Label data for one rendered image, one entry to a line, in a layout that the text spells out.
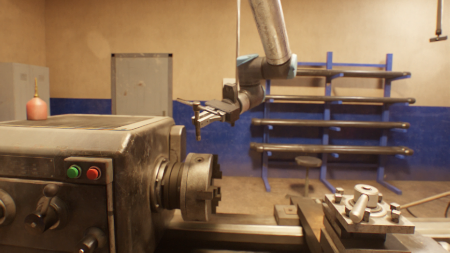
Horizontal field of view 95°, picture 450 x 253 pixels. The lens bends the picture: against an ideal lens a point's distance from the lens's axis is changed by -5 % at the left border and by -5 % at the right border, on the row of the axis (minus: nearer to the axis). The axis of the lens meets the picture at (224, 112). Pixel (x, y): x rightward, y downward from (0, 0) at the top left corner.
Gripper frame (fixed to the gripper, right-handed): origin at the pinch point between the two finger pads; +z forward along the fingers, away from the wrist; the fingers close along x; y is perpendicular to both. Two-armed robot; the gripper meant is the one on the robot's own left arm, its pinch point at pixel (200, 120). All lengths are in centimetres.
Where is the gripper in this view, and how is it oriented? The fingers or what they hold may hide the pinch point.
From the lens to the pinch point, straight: 75.3
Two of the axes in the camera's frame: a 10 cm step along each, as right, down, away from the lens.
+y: 0.3, 9.0, 4.3
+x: -7.3, -2.7, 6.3
